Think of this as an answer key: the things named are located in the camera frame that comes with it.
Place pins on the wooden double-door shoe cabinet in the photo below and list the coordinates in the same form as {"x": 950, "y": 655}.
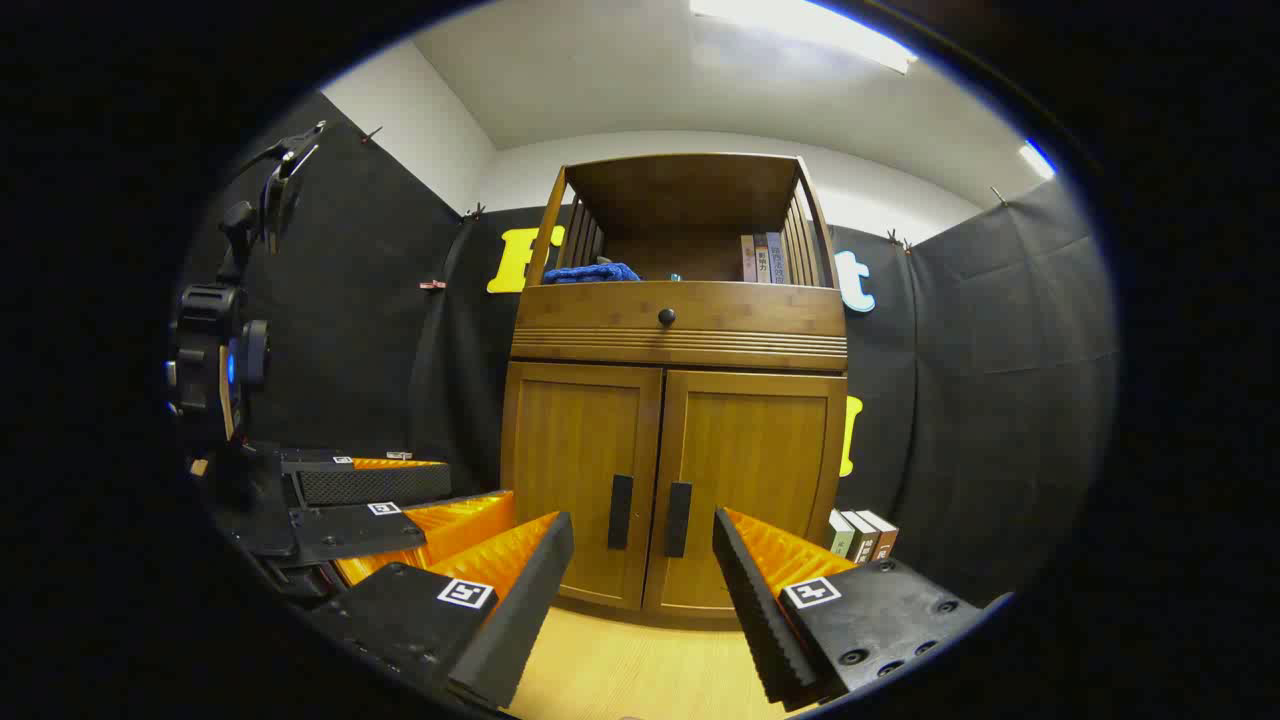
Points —
{"x": 680, "y": 195}

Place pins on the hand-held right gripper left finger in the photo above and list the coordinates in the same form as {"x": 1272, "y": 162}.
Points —
{"x": 520, "y": 620}

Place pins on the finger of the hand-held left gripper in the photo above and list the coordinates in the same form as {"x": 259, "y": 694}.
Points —
{"x": 370, "y": 485}
{"x": 340, "y": 530}

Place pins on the blue cloth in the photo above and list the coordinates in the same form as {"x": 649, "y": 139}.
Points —
{"x": 590, "y": 274}

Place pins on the black backdrop cloth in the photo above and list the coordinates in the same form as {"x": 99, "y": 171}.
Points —
{"x": 380, "y": 330}

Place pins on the grey spine book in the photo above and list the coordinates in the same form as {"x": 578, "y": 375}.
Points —
{"x": 777, "y": 260}

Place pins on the large ceiling light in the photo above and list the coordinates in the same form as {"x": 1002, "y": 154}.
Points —
{"x": 800, "y": 25}

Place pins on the white cover book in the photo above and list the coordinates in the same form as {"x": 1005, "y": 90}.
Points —
{"x": 839, "y": 535}

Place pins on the dark green cover book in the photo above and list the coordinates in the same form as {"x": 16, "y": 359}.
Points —
{"x": 860, "y": 540}

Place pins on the small ceiling light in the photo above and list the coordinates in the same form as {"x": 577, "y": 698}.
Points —
{"x": 1037, "y": 160}

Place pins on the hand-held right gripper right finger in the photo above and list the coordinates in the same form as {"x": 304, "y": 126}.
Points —
{"x": 760, "y": 620}

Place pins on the wooden drawer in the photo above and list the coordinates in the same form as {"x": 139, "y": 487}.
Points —
{"x": 600, "y": 320}

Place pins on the tan spine book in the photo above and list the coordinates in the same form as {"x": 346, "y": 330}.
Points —
{"x": 747, "y": 260}

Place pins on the brown cover book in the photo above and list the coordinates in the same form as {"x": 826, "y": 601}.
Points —
{"x": 882, "y": 530}

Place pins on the wooden cabinet door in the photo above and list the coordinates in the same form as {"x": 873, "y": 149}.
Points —
{"x": 575, "y": 440}
{"x": 750, "y": 450}

